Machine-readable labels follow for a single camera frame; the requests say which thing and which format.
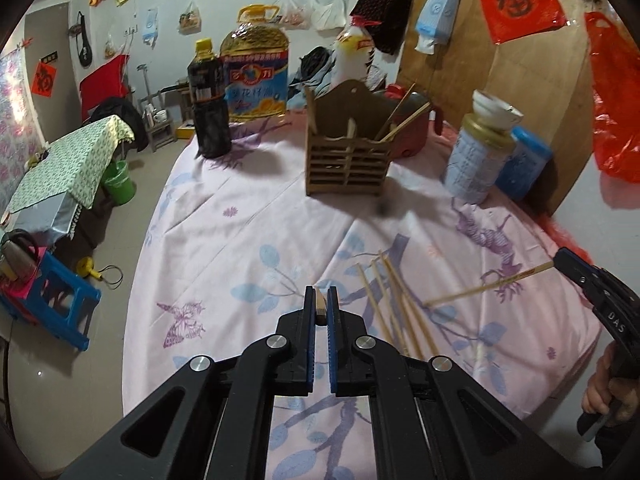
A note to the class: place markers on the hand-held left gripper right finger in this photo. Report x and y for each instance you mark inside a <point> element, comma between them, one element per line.
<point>332,350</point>

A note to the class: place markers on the blue lidded can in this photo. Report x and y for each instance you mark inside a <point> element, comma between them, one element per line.
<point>527,165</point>

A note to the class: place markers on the pink floral hanging sheet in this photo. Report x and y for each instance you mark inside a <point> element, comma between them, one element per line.
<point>10,135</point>

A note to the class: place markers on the red electric cooking pot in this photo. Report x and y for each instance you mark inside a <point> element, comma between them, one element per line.
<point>415,130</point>

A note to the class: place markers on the green patterned table cover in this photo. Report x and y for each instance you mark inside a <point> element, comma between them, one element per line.
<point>65,160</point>

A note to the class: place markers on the grey black clothes pile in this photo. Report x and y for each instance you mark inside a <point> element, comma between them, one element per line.
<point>312,67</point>

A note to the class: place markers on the light brown wooden chopstick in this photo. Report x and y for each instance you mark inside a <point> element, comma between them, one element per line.
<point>412,305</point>
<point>321,307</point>
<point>389,305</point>
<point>376,305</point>
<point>400,300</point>
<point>397,107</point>
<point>490,283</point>
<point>410,120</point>

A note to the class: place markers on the blue white tissue pack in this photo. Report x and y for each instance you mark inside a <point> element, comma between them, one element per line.
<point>437,10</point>

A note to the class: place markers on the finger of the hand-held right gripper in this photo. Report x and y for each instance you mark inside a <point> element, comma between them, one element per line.
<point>612,310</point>

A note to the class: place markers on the red cloth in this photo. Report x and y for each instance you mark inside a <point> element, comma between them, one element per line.
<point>102,85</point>

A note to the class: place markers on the small hanging packet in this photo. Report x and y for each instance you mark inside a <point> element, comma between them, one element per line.
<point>110,47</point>

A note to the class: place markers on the black hanging bag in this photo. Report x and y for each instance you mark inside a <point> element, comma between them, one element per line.
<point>84,45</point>

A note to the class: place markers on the milk powder can gold lid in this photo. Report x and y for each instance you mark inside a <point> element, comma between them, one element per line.
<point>472,165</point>

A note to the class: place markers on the red diamond wall poster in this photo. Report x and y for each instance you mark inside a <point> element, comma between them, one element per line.
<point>520,0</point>

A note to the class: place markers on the metal kettle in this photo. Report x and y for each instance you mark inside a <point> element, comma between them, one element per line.
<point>17,260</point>

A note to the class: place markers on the wooden slatted chopstick holder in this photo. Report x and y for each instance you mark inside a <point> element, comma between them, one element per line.
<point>345,165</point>

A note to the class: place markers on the person's right hand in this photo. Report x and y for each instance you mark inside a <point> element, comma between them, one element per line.
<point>625,395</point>

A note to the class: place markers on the black jacket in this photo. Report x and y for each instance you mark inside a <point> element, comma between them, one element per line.
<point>122,120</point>

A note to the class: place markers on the small blue white packet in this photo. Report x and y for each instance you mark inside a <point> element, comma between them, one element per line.
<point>150,27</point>

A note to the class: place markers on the pink floral tablecloth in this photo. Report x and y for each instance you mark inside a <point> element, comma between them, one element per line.
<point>250,240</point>

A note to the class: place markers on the dark dotted garment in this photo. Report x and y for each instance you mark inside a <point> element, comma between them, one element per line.
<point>387,5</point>

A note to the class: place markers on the red plastic bag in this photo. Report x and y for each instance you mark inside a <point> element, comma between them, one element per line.
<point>617,110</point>

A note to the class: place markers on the white ceramic bowl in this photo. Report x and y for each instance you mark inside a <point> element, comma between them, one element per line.
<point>495,110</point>

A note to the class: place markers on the red plastic sheet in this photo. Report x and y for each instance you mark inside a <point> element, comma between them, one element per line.
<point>570,242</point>

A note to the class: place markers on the red paper door decoration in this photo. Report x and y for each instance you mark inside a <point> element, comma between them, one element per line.
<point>44,77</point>

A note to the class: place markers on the green plastic bucket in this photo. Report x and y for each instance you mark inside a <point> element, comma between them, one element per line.
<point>119,185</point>

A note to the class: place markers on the clear bag with food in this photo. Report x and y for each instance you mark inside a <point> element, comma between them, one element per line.
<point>294,12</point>

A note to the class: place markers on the plastic bag with snacks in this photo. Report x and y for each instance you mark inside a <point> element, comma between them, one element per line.
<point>190,20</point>

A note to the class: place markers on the small black door sign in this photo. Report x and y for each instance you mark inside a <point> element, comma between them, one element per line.
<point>49,57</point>

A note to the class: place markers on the yellow cooking oil bottle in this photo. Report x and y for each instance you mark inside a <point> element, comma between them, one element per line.
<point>255,75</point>

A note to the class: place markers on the dark soy sauce bottle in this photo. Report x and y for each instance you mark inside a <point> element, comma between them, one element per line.
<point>207,110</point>

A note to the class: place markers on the round wooden board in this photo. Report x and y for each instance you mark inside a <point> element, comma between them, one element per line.
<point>500,80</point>

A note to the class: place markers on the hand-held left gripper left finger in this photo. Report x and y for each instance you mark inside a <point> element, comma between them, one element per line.
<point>311,360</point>

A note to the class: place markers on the white drink bottle red cap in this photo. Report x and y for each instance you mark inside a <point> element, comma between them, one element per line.
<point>352,55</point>

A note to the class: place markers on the blue plastic stool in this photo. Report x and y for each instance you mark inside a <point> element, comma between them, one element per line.
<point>55,300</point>

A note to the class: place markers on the grey door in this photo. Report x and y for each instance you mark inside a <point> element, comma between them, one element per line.
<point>60,105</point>

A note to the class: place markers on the white plastic bag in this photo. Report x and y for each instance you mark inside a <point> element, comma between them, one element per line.
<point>326,12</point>

